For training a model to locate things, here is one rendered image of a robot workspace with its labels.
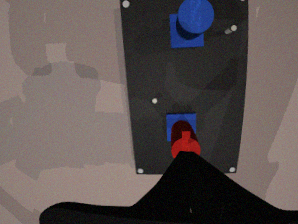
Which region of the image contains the dark grey circuit board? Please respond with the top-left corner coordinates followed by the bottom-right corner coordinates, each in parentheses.
top-left (120, 0), bottom-right (249, 175)

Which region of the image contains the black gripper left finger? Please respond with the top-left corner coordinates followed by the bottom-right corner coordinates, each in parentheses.
top-left (39, 152), bottom-right (200, 224)

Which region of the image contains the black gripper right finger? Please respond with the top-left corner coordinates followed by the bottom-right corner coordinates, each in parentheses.
top-left (186, 152), bottom-right (298, 224)

